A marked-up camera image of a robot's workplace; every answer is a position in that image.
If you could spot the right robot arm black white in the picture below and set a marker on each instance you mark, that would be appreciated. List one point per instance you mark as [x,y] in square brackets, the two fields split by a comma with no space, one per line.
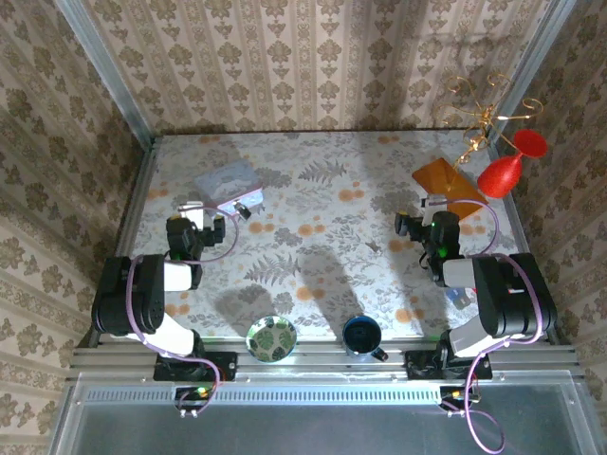
[512,294]

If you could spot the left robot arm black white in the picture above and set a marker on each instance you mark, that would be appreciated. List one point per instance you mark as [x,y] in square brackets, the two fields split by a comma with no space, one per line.
[118,303]

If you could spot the blue card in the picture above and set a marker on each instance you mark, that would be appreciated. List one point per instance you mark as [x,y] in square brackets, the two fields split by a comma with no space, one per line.
[457,297]

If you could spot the red wine glass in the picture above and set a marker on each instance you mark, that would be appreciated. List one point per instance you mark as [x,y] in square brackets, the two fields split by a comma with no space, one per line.
[498,177]

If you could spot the floral table mat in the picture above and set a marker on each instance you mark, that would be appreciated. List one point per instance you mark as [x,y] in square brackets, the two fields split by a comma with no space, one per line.
[322,265]

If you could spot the dark blue mug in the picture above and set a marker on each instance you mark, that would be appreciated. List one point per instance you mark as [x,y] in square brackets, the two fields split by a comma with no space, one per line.
[361,337]

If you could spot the green leaf pattern bowl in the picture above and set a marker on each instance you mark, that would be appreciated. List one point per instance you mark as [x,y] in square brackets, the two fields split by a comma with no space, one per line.
[271,339]

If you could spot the small electronics board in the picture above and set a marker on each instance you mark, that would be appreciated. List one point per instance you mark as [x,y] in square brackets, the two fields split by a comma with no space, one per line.
[194,395]
[457,395]

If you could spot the grey metal panel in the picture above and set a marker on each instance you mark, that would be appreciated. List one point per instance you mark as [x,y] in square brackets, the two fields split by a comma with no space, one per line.
[308,429]

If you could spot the aluminium side rail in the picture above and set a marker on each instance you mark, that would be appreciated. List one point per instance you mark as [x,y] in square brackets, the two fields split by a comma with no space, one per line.
[519,218]
[135,204]

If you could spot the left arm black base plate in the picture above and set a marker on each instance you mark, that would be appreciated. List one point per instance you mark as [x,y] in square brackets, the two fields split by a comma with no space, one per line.
[223,367]

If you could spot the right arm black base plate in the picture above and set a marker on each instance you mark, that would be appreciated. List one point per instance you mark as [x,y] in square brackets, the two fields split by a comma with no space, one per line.
[419,367]

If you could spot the aluminium front rail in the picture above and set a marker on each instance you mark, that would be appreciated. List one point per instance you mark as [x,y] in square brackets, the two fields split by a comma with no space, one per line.
[322,358]

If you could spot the aluminium frame post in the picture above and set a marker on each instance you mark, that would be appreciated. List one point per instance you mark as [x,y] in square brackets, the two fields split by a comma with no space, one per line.
[533,61]
[102,61]

